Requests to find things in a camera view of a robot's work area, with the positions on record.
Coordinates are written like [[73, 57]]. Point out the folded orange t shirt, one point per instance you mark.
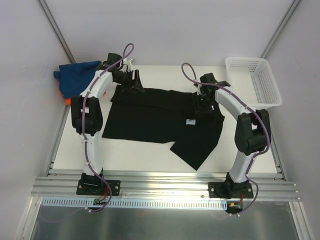
[[68, 101]]

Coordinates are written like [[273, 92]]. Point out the white slotted cable duct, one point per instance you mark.
[[202, 204]]

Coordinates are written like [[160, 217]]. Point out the aluminium frame rail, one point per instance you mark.
[[165, 185]]

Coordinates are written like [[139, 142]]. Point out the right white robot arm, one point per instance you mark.
[[252, 134]]

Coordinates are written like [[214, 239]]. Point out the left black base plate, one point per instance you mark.
[[97, 187]]

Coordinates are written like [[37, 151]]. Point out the white perforated plastic basket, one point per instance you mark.
[[253, 81]]

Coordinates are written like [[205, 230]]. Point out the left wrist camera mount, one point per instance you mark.
[[127, 65]]

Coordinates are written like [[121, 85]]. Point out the black t shirt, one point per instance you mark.
[[162, 116]]

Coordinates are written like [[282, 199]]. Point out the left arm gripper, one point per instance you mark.
[[135, 81]]

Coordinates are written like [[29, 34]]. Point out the folded blue t shirt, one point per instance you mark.
[[74, 78]]

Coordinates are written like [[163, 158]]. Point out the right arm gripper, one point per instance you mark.
[[203, 107]]

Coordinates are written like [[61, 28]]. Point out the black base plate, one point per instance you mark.
[[97, 187], [227, 191]]

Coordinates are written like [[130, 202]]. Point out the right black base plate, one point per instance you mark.
[[227, 191]]

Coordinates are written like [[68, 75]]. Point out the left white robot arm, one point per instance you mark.
[[86, 113]]

